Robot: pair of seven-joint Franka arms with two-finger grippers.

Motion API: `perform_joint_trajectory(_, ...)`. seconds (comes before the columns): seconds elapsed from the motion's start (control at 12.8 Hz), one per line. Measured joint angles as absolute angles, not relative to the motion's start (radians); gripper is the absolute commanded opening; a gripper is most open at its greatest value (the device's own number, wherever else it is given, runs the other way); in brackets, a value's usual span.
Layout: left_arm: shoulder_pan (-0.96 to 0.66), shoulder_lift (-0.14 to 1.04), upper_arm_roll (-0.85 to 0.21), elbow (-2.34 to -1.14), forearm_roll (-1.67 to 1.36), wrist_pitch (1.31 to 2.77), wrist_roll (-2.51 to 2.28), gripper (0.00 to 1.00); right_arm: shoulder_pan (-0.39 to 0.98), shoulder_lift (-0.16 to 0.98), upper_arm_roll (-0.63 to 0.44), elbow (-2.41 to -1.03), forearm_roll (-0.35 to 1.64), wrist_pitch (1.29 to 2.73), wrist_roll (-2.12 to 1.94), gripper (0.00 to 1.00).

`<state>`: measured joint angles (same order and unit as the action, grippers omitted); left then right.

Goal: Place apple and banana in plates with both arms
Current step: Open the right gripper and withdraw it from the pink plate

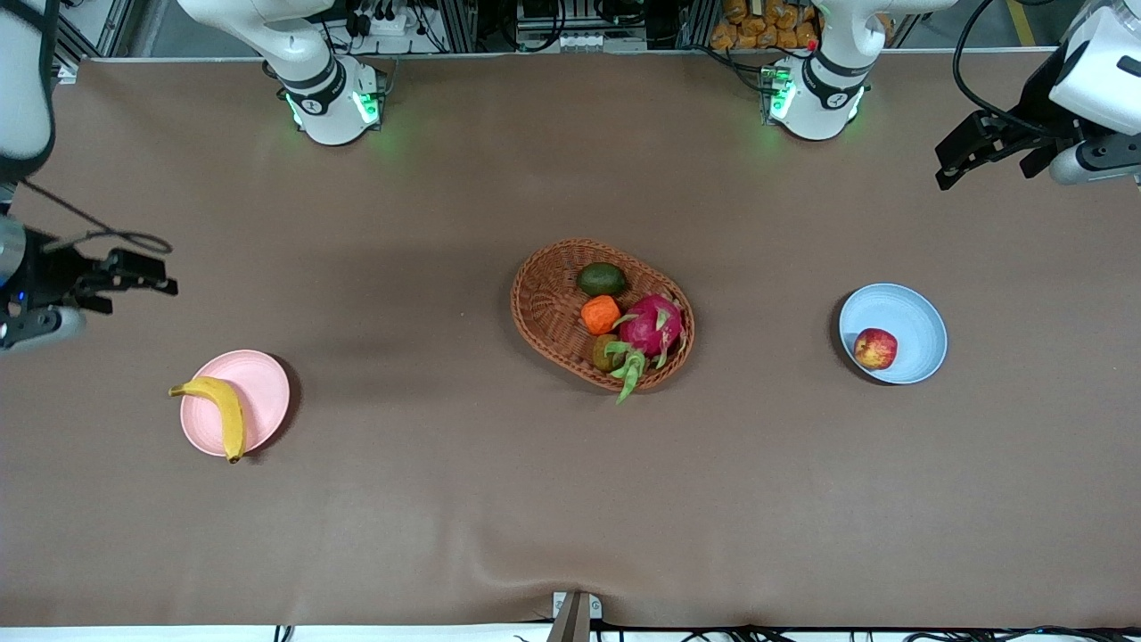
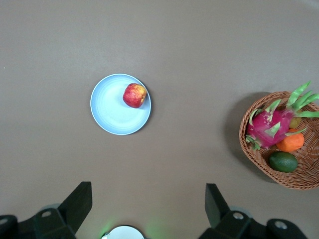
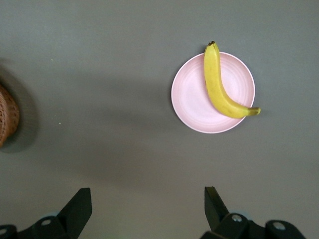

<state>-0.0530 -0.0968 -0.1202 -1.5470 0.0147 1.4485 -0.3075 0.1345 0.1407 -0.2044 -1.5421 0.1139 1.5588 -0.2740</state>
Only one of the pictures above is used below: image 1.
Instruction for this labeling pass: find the yellow banana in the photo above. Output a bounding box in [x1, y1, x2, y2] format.
[168, 376, 247, 465]

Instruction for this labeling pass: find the red apple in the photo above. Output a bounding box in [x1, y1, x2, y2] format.
[853, 328, 899, 371]

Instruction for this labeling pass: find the pink plate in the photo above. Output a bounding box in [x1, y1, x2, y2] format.
[179, 350, 291, 458]

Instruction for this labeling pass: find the light blue plate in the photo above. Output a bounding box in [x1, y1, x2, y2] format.
[838, 283, 948, 385]

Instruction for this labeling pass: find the orange toy food pile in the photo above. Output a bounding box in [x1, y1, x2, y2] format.
[710, 0, 894, 51]

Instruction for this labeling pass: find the white power strip with plugs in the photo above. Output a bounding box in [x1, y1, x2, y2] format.
[350, 7, 422, 38]

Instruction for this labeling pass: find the pink dragon fruit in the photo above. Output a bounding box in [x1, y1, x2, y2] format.
[604, 292, 687, 405]

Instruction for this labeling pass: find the long white power strip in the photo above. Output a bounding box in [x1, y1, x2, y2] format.
[557, 31, 649, 53]

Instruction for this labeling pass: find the green avocado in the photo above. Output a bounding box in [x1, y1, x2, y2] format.
[576, 263, 628, 298]

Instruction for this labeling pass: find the brown wicker basket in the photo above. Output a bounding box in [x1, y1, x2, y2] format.
[511, 238, 695, 393]

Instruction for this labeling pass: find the orange tangerine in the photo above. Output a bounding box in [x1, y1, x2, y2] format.
[580, 295, 621, 336]

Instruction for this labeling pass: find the black electronics box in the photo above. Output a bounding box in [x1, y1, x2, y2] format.
[517, 0, 595, 28]

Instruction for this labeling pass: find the brown table cloth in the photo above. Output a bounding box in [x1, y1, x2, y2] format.
[0, 49, 1141, 630]

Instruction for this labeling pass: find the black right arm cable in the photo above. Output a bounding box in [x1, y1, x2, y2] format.
[18, 177, 173, 257]

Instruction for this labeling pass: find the aluminium frame strut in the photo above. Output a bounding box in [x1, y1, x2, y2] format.
[53, 0, 136, 77]

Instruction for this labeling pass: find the aluminium frame post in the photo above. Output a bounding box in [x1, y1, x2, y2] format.
[441, 0, 479, 53]

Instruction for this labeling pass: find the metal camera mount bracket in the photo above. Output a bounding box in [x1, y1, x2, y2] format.
[551, 590, 603, 642]

